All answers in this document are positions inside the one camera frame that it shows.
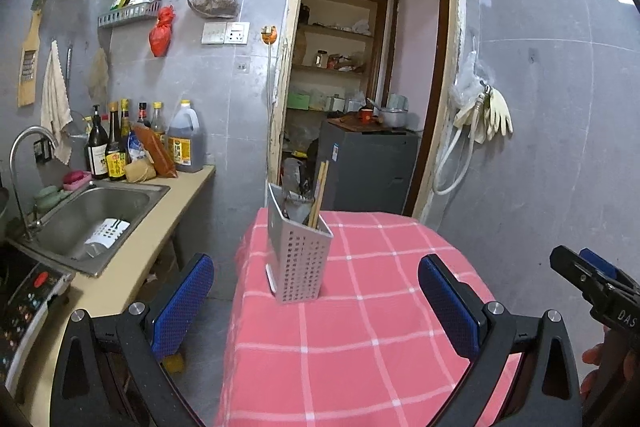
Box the grey perforated utensil holder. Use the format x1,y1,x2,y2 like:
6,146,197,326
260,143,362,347
265,183,333,303

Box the wooden chopstick purple band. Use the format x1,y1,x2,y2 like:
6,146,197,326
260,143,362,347
315,160,329,229

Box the plain wooden chopstick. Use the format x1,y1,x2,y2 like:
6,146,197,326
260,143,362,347
307,161,326,229

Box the steel kitchen knife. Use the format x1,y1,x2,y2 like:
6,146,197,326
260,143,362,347
282,157,304,206

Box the beige kitchen counter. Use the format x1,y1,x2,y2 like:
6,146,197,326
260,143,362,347
22,166,215,426

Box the person's right hand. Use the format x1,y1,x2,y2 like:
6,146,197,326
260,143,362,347
579,325,640,408

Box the pink checked tablecloth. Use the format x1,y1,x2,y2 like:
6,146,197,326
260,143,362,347
215,210,491,426

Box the stainless steel sink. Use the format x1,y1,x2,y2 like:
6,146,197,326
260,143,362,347
13,181,169,277

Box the white utensil holder in sink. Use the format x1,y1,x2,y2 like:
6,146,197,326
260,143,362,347
84,218,130,258

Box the steel sink faucet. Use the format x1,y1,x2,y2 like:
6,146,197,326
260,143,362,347
8,124,56,242

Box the dark grey cabinet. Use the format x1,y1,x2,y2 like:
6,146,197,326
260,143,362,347
318,120,420,215

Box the cream rubber gloves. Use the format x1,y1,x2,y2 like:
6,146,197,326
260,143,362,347
454,87,513,144

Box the steel pot on cabinet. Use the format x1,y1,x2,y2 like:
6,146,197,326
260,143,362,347
367,98,408,129

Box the dark sauce bottle yellow label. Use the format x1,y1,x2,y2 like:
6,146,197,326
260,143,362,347
105,102,126,181

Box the red cup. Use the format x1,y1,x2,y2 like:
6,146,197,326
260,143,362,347
358,107,373,124

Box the large soy sauce jug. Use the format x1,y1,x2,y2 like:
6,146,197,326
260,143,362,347
167,98,206,172

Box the hanging beige towel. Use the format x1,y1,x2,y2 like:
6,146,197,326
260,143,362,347
40,40,73,165

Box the wooden grater board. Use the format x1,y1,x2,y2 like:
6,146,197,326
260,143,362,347
17,0,47,107

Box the red plastic bag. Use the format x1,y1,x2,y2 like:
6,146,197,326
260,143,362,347
149,5,175,57

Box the white hose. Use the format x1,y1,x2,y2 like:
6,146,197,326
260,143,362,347
432,95,484,197

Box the orange wall hook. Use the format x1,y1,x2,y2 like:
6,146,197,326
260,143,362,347
260,25,278,46

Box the white wall switch plate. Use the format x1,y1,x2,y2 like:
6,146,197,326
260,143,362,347
201,22,250,44

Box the grey wall shelf rack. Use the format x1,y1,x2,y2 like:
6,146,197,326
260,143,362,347
98,0,162,28

